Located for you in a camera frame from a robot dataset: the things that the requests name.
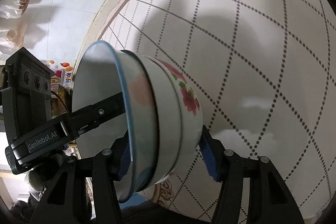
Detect plastic bag orange contents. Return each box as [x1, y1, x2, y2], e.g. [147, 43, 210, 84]
[1, 18, 27, 56]

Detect white bowl with hearts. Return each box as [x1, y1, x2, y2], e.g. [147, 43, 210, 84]
[72, 40, 159, 203]

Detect white bowl red flowers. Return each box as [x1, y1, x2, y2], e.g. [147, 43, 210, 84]
[153, 57, 203, 170]

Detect white bowl dark rim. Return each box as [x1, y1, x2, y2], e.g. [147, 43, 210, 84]
[124, 50, 182, 192]

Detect colourful wall stickers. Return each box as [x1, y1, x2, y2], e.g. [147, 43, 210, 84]
[46, 60, 74, 92]

